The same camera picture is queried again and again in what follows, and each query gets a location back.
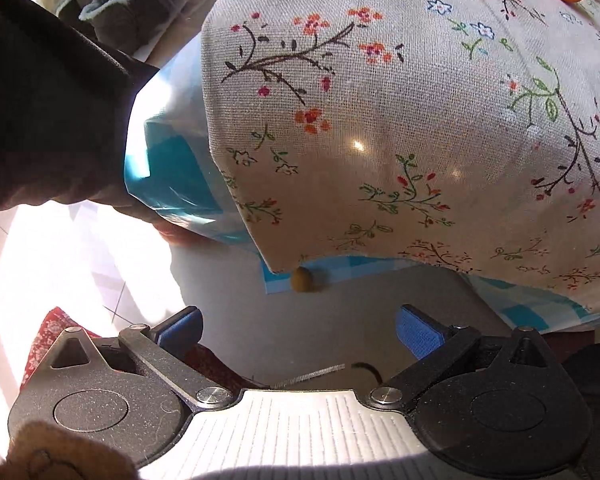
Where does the kiwi on floor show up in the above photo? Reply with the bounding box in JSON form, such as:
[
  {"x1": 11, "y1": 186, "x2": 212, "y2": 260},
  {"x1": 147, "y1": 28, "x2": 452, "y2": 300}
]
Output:
[{"x1": 290, "y1": 266, "x2": 326, "y2": 294}]

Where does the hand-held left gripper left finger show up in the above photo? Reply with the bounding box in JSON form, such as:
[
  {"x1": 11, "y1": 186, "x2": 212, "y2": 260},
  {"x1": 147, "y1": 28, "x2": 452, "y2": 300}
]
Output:
[{"x1": 45, "y1": 307, "x2": 236, "y2": 411}]

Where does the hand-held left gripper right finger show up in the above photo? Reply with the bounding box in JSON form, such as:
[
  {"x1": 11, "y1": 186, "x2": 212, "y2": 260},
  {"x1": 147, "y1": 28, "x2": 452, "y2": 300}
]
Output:
[{"x1": 372, "y1": 304, "x2": 556, "y2": 411}]

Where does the floral linen tablecloth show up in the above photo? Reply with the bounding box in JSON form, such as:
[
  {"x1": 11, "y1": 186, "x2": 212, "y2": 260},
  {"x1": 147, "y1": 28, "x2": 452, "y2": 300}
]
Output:
[{"x1": 200, "y1": 0, "x2": 600, "y2": 293}]

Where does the dark cord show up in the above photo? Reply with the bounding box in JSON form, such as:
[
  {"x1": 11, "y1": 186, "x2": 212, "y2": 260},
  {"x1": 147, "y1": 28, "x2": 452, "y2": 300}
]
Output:
[{"x1": 352, "y1": 361, "x2": 383, "y2": 386}]

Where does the grey fleece-lined boot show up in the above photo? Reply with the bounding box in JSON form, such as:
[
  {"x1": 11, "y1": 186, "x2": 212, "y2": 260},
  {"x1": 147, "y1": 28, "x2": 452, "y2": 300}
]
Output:
[{"x1": 80, "y1": 0, "x2": 153, "y2": 53}]

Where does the dark garment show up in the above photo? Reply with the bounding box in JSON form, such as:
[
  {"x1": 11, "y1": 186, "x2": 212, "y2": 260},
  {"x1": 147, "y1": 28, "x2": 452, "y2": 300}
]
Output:
[{"x1": 0, "y1": 0, "x2": 161, "y2": 221}]

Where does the blue checkered table cover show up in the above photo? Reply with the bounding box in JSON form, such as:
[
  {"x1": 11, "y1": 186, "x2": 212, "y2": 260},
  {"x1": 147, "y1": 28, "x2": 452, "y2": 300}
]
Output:
[{"x1": 122, "y1": 65, "x2": 600, "y2": 333}]

